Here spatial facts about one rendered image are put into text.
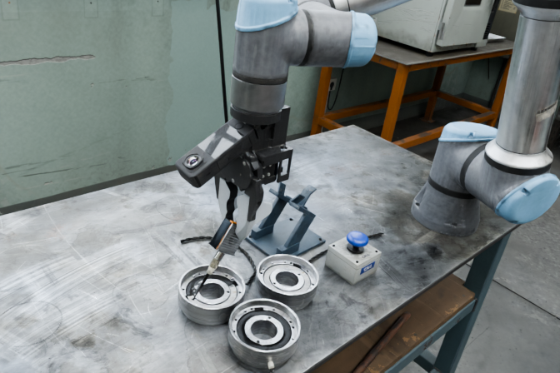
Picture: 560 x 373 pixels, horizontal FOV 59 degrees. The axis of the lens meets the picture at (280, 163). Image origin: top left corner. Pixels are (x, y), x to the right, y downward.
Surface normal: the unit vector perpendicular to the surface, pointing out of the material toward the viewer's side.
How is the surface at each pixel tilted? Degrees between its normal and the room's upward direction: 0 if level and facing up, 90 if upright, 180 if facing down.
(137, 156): 90
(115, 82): 90
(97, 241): 0
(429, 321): 0
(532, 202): 98
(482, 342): 0
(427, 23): 90
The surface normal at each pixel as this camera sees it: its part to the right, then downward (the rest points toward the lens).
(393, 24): -0.73, 0.22
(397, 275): 0.13, -0.89
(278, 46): 0.36, 0.46
